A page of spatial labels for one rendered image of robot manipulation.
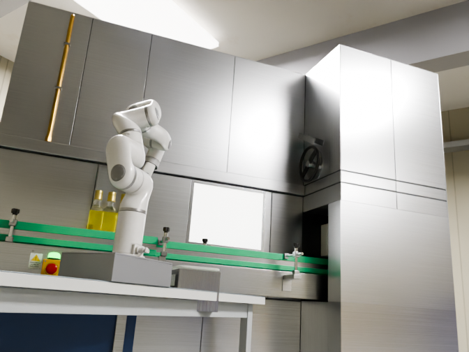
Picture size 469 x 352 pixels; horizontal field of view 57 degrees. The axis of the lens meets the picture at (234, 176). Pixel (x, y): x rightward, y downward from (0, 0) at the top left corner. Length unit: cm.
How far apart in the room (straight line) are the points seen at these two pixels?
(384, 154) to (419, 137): 28
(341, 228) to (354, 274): 23
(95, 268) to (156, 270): 20
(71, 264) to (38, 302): 27
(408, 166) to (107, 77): 169
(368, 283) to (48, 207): 157
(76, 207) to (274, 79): 138
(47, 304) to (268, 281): 116
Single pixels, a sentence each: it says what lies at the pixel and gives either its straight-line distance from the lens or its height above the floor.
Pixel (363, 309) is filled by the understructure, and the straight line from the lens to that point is 224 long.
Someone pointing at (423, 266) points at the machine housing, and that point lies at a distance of 249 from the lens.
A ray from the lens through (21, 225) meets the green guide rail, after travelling 190.
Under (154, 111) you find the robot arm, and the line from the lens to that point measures 172.
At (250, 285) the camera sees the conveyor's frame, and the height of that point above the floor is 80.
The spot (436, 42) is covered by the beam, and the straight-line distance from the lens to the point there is 351.
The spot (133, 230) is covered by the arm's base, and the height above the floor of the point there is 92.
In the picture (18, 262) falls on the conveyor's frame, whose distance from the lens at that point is 187.
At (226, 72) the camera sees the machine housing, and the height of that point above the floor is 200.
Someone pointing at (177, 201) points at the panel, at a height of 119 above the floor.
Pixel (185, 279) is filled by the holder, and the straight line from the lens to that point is 174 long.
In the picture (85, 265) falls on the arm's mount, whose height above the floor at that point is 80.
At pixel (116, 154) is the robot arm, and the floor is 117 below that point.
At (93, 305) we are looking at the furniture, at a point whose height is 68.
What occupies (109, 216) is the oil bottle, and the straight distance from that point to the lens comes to 202.
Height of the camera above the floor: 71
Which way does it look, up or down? 16 degrees up
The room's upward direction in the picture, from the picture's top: 4 degrees clockwise
